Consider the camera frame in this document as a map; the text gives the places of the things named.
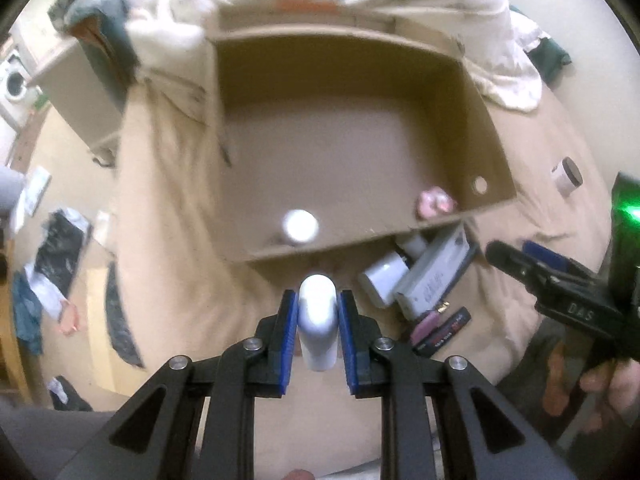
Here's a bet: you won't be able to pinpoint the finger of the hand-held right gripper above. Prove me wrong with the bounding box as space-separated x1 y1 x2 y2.
486 240 566 306
522 241 586 276

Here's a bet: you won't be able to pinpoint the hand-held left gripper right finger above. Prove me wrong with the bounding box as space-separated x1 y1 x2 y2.
337 289 581 480

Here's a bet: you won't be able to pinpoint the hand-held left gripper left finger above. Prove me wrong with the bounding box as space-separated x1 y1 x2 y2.
60 289 301 480

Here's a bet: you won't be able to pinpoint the white plastic bottle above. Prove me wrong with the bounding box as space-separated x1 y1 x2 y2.
297 274 341 372

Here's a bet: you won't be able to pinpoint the white charger adapter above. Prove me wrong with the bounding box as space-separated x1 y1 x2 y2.
357 252 413 308

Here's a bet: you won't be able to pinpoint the cardboard box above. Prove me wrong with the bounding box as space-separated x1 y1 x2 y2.
202 0 518 266

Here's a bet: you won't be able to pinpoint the person's right hand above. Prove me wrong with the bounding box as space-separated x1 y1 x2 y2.
547 347 640 433

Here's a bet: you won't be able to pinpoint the small pink block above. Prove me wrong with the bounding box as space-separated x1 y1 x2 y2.
411 311 442 346

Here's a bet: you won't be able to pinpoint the white cup with dark rim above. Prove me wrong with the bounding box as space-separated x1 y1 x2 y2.
551 157 583 197

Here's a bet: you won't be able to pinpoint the black bar with red label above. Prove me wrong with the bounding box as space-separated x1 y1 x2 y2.
412 306 472 358

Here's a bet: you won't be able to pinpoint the small pink trinket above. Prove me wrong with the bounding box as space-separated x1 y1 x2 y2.
417 187 458 220

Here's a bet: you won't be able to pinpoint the dark bottle with white label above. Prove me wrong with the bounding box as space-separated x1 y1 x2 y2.
395 234 431 266

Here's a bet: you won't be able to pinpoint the small white capped bottle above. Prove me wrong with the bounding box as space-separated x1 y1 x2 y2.
280 209 320 246

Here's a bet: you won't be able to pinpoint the dark cloth strip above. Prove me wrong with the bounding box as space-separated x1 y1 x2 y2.
105 260 146 368

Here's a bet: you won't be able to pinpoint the dark green headboard cushion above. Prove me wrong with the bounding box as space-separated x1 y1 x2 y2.
525 35 572 83

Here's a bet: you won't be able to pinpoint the white frilled pillow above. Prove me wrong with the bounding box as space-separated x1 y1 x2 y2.
510 7 551 51

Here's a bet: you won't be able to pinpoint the black plastic bag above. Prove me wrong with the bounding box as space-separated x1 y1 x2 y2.
32 210 93 306

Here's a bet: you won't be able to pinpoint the blue cloth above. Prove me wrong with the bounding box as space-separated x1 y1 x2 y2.
12 272 46 356

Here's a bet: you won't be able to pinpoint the person's grey trouser leg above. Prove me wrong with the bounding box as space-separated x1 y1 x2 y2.
0 392 121 480

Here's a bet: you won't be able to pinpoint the white papers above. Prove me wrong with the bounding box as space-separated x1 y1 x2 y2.
15 165 53 231

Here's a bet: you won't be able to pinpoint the grey cloth bundle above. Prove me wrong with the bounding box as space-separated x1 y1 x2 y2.
0 165 26 213

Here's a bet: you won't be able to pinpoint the beige wooden panel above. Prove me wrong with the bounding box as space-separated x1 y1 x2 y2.
27 40 126 158

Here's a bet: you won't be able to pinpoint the teal bed corner cushion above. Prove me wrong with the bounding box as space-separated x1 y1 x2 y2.
65 0 138 111

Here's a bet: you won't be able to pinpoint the white washing machine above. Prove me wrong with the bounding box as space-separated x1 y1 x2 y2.
0 50 31 111

